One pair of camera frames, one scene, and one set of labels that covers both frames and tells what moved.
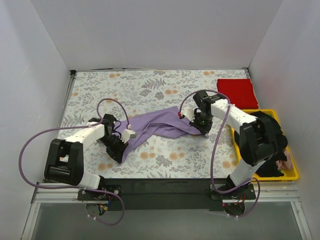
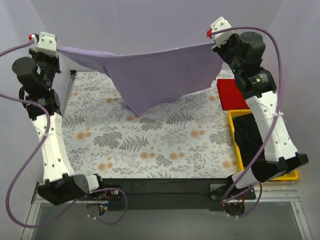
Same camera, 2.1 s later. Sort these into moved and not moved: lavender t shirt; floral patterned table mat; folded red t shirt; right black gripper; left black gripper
Moved: lavender t shirt; left black gripper; right black gripper
Not moved: folded red t shirt; floral patterned table mat
